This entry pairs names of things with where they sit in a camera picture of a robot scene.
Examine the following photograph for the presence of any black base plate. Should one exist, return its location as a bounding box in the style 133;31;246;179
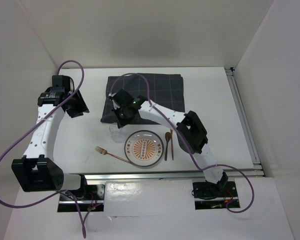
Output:
191;181;241;210
57;183;106;213

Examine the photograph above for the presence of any purple cable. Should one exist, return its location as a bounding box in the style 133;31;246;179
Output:
0;59;97;239
109;72;255;213

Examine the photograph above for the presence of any copper fork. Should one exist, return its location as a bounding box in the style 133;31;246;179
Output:
95;146;131;164

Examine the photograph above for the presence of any patterned glass plate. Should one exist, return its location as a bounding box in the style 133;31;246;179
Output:
124;130;164;168

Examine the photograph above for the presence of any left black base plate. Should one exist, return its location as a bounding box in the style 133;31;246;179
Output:
57;183;106;213

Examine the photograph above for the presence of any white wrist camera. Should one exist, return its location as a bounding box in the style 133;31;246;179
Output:
108;92;117;109

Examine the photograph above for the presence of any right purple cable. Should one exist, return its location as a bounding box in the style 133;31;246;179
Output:
109;72;255;213

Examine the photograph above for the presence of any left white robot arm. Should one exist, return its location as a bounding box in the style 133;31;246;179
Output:
11;75;89;200

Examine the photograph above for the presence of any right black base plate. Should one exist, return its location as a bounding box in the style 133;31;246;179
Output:
191;181;241;210

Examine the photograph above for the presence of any copper knife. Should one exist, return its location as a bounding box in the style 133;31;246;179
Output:
170;129;174;161

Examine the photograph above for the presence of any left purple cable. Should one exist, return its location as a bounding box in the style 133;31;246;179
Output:
0;59;97;239

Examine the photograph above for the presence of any copper spoon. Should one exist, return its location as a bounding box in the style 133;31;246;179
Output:
164;132;172;161

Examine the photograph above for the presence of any dark grey checked cloth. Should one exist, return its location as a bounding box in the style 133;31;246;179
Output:
105;73;185;112

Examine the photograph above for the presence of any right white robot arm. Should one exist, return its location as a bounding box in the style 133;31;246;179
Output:
108;89;228;197

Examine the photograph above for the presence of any clear plastic cup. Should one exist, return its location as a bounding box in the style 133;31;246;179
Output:
109;124;124;144

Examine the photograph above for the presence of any aluminium frame rail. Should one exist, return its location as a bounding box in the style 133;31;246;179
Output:
28;66;266;182

